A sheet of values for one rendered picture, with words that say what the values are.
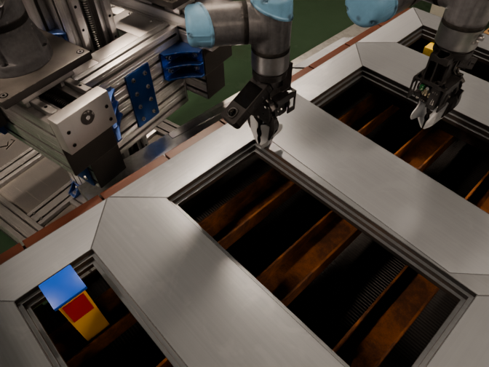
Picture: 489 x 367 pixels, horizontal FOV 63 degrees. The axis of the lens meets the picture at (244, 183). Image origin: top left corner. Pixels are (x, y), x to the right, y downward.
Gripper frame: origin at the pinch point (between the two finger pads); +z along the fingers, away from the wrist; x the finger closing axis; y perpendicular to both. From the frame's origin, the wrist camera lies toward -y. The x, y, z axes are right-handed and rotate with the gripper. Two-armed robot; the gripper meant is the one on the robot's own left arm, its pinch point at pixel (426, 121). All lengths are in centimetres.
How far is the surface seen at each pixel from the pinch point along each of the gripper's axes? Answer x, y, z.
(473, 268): 25.3, 22.6, 6.4
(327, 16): -156, -172, 89
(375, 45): -32.4, -28.5, 5.6
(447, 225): 17.1, 17.3, 6.3
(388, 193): 4.3, 18.8, 6.1
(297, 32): -156, -137, 89
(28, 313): -24, 87, 7
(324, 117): -21.1, 9.5, 5.7
